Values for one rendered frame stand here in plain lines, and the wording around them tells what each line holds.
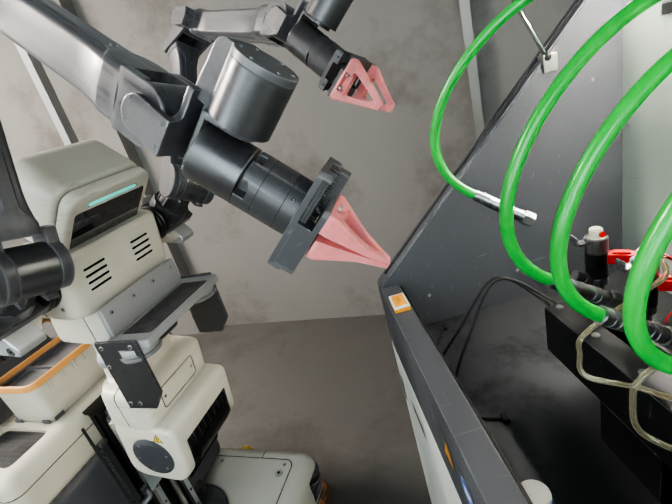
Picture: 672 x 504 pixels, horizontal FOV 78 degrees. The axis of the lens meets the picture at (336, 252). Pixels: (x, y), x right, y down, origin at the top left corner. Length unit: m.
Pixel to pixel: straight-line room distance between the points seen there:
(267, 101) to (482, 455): 0.44
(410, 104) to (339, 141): 0.40
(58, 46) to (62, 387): 0.89
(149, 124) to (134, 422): 0.76
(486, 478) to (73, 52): 0.60
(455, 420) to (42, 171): 0.75
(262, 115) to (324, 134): 1.92
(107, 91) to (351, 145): 1.86
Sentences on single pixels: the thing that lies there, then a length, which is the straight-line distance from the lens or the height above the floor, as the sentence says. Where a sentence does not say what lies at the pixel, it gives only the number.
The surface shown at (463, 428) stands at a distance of 0.58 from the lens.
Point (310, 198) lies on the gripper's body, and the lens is 0.35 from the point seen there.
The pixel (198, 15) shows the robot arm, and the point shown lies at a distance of 1.12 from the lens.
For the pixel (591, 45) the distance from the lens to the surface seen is 0.48.
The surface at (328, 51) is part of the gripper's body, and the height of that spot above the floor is 1.41.
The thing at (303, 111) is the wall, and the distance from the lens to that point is 2.29.
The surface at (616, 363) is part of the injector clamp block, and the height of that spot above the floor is 0.98.
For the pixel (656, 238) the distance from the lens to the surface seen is 0.35.
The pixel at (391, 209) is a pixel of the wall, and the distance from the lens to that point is 2.30.
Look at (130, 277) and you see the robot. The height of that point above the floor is 1.11.
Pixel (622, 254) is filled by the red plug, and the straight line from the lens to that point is 0.65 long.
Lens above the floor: 1.37
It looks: 22 degrees down
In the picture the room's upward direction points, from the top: 16 degrees counter-clockwise
